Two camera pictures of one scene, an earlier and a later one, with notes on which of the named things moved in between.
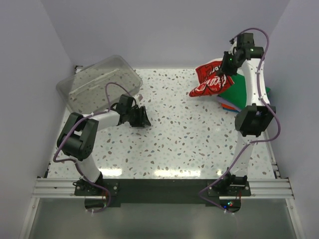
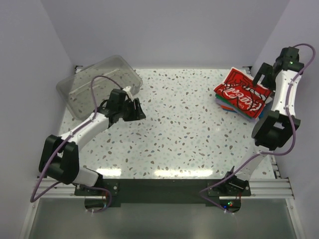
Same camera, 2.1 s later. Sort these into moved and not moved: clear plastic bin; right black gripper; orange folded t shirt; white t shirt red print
Moved: right black gripper; white t shirt red print
Not moved: clear plastic bin; orange folded t shirt
